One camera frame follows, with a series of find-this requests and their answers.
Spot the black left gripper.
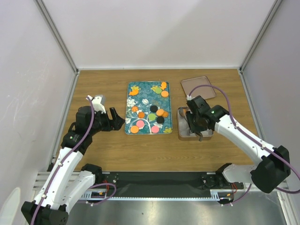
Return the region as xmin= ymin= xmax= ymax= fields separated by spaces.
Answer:
xmin=88 ymin=107 xmax=125 ymax=135

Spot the green sandwich cookie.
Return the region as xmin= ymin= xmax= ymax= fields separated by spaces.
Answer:
xmin=155 ymin=88 xmax=162 ymax=94
xmin=148 ymin=113 xmax=156 ymax=121

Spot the black sandwich cookie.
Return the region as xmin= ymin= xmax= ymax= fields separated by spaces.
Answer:
xmin=156 ymin=116 xmax=165 ymax=124
xmin=150 ymin=105 xmax=158 ymax=113

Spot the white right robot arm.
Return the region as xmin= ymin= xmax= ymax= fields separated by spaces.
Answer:
xmin=125 ymin=95 xmax=291 ymax=193

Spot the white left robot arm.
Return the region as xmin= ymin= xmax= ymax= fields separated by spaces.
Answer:
xmin=21 ymin=95 xmax=125 ymax=225

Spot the orange dotted round cookie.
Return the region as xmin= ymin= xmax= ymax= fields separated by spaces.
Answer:
xmin=130 ymin=126 xmax=139 ymax=134

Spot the orange flower cookie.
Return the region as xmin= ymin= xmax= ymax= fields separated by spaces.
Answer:
xmin=131 ymin=106 xmax=139 ymax=113

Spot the brown cookie tin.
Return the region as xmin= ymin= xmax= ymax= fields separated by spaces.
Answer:
xmin=177 ymin=107 xmax=213 ymax=141

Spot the pink sandwich cookie left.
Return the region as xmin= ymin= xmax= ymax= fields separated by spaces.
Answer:
xmin=136 ymin=120 xmax=144 ymax=128

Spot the pink sandwich cookie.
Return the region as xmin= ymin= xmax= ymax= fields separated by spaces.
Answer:
xmin=151 ymin=126 xmax=159 ymax=134
xmin=136 ymin=120 xmax=144 ymax=128

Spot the brown chocolate chip cookie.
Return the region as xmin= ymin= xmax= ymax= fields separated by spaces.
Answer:
xmin=138 ymin=112 xmax=145 ymax=119

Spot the brown tin lid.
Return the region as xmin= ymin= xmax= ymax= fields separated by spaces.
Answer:
xmin=180 ymin=76 xmax=216 ymax=100

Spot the orange fish cookie left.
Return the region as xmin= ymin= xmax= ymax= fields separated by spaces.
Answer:
xmin=128 ymin=89 xmax=139 ymax=96

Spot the orange fish cookie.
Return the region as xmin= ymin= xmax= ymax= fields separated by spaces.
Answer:
xmin=160 ymin=82 xmax=167 ymax=90
xmin=128 ymin=89 xmax=139 ymax=96

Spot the teal floral tray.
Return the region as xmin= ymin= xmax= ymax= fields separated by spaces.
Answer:
xmin=125 ymin=81 xmax=173 ymax=135

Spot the tan swirl cookie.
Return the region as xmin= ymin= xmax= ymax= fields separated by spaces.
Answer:
xmin=163 ymin=111 xmax=169 ymax=118

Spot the pink sandwich cookie right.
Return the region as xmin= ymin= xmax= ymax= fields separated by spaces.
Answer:
xmin=151 ymin=126 xmax=159 ymax=134

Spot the tan dotted round cookie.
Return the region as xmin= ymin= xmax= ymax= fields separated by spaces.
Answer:
xmin=156 ymin=109 xmax=164 ymax=116

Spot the tan dotted cookie top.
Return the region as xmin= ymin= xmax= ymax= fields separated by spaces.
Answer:
xmin=161 ymin=91 xmax=169 ymax=98

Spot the orange fish cookie right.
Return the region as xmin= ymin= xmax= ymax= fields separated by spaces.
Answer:
xmin=160 ymin=82 xmax=167 ymax=90

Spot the green sandwich cookie top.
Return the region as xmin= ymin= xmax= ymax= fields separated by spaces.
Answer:
xmin=155 ymin=88 xmax=162 ymax=94

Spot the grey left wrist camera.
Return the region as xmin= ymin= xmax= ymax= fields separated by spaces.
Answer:
xmin=94 ymin=95 xmax=105 ymax=105

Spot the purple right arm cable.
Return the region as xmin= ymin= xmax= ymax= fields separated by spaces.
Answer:
xmin=187 ymin=84 xmax=300 ymax=204

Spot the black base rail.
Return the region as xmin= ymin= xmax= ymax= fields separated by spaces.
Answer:
xmin=95 ymin=172 xmax=244 ymax=199

